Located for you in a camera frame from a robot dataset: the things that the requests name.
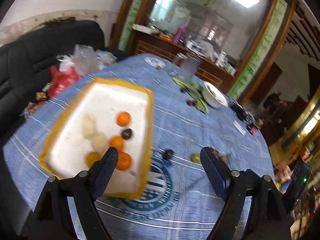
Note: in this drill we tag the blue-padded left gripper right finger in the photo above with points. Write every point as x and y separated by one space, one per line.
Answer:
267 218

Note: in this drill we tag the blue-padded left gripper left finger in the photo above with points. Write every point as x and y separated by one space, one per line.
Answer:
52 217

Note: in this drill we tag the green round fruit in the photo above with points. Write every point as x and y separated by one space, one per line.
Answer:
195 158

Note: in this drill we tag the white foam-wrapped fruit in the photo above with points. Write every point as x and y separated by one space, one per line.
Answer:
88 126
100 143

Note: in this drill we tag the dark purple plum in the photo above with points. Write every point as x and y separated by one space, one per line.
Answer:
126 133

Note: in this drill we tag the dark round fruit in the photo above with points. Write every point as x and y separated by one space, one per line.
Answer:
168 154

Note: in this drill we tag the white card pack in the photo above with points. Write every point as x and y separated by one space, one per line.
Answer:
239 127

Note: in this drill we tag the orange mandarin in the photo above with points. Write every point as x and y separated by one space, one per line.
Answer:
124 161
123 118
91 158
117 142

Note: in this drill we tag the person in dark clothes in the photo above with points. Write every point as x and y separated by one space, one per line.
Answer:
271 103

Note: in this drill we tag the white bowl with greens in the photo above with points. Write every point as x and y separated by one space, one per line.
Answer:
213 96

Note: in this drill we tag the white tray with yellow rim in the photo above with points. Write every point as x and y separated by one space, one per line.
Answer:
106 113

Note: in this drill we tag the blue plaid tablecloth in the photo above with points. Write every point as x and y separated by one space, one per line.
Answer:
179 201

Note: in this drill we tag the green vegetable leaves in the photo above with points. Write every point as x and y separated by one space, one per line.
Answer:
194 90

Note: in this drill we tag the red plastic bag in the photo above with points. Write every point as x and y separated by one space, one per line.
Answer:
61 80

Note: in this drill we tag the clear plastic water jug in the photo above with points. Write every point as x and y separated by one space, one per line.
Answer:
188 67

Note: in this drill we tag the wooden cabinet with mirror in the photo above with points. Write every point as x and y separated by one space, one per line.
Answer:
237 40

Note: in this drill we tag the black sofa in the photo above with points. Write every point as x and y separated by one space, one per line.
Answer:
25 63

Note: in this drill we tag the clear plastic bag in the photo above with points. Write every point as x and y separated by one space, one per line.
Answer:
85 60

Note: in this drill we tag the purple bottle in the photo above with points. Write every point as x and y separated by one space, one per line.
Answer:
179 33

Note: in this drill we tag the small glass dish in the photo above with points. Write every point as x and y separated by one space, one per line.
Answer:
155 62

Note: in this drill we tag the black charger with cable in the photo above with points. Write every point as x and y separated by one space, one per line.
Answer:
241 112

